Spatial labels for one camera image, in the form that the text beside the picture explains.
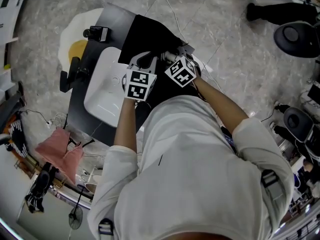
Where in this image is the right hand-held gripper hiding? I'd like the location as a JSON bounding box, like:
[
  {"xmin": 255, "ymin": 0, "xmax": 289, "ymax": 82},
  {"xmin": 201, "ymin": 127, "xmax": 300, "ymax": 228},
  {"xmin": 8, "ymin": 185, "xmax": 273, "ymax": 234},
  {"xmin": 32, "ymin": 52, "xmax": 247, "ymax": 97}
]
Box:
[{"xmin": 164, "ymin": 46, "xmax": 202, "ymax": 88}]

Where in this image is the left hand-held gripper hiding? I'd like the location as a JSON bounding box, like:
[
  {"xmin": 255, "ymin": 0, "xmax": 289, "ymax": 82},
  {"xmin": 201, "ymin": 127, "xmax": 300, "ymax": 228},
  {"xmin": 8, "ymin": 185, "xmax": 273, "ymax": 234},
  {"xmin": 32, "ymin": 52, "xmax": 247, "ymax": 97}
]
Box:
[{"xmin": 124, "ymin": 50, "xmax": 158, "ymax": 102}]

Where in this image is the black bag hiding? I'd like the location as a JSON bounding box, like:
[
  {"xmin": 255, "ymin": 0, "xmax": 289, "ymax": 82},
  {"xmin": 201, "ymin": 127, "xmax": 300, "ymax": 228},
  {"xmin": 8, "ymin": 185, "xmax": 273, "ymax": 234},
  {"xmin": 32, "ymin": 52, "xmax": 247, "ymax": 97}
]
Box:
[{"xmin": 117, "ymin": 14, "xmax": 188, "ymax": 73}]

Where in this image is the person's left forearm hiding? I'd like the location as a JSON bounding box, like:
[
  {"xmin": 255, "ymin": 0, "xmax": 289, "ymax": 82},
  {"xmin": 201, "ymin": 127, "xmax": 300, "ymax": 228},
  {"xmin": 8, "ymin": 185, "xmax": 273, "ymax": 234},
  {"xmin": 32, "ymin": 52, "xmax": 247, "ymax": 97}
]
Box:
[{"xmin": 113, "ymin": 97, "xmax": 138, "ymax": 155}]

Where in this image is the person's right forearm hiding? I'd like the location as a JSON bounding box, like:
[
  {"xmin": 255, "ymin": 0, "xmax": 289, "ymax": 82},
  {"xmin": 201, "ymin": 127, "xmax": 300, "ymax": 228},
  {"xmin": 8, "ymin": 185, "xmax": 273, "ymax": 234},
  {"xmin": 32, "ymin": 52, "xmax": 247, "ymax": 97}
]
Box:
[{"xmin": 192, "ymin": 74, "xmax": 251, "ymax": 138}]

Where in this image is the white sink basin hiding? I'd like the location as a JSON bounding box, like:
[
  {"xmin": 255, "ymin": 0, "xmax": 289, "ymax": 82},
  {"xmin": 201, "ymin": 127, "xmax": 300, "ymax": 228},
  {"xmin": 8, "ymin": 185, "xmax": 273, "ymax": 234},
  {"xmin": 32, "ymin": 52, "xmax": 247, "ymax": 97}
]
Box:
[{"xmin": 83, "ymin": 46, "xmax": 131, "ymax": 129}]

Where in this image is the egg-shaped rug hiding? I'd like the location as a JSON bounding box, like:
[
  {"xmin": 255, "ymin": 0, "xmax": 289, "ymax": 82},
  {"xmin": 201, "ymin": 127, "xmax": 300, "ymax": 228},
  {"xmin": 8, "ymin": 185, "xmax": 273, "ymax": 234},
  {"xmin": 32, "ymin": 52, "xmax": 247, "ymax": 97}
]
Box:
[{"xmin": 57, "ymin": 7, "xmax": 105, "ymax": 68}]

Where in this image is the person's white shirt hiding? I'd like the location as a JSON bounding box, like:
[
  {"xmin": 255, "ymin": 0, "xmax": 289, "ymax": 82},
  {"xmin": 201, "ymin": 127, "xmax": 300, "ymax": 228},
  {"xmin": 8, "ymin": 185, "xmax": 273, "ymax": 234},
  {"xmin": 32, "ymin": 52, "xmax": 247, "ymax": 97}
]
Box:
[{"xmin": 86, "ymin": 94, "xmax": 296, "ymax": 240}]

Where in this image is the pink garment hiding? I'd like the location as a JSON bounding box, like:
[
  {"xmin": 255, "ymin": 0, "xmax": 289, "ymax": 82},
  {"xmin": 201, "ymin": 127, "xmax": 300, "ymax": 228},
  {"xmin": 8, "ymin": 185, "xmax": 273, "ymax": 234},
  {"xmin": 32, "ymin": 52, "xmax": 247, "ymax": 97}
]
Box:
[{"xmin": 34, "ymin": 127, "xmax": 85, "ymax": 185}]

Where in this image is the white shelf unit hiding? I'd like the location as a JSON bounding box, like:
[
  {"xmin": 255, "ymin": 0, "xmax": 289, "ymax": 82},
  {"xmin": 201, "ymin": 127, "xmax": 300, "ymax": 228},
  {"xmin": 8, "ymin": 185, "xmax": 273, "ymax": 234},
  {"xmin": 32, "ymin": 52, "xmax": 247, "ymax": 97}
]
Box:
[{"xmin": 0, "ymin": 0, "xmax": 36, "ymax": 46}]

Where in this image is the black white striped cloth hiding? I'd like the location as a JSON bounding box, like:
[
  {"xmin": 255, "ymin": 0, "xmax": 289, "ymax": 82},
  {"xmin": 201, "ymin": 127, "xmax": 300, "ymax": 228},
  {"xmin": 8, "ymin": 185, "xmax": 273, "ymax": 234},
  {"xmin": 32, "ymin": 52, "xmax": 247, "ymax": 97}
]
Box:
[{"xmin": 9, "ymin": 119, "xmax": 29, "ymax": 158}]

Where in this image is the black standing fan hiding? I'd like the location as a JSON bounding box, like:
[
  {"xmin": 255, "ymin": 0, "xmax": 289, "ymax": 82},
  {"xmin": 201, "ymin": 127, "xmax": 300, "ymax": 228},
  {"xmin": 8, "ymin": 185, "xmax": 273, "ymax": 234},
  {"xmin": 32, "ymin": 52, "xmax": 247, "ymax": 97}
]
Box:
[{"xmin": 68, "ymin": 183, "xmax": 87, "ymax": 231}]

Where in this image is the white floor cable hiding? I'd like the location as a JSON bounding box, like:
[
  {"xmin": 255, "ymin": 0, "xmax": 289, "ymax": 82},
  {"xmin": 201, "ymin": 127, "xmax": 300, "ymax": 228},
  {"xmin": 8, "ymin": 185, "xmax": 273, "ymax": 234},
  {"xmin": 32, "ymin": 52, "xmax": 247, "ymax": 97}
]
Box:
[{"xmin": 151, "ymin": 0, "xmax": 192, "ymax": 46}]

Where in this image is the black camera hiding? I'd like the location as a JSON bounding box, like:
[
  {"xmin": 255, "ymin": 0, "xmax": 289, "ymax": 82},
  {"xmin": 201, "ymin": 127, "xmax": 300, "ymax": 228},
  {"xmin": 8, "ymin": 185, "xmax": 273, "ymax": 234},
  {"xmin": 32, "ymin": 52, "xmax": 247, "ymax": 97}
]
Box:
[{"xmin": 82, "ymin": 25, "xmax": 110, "ymax": 43}]

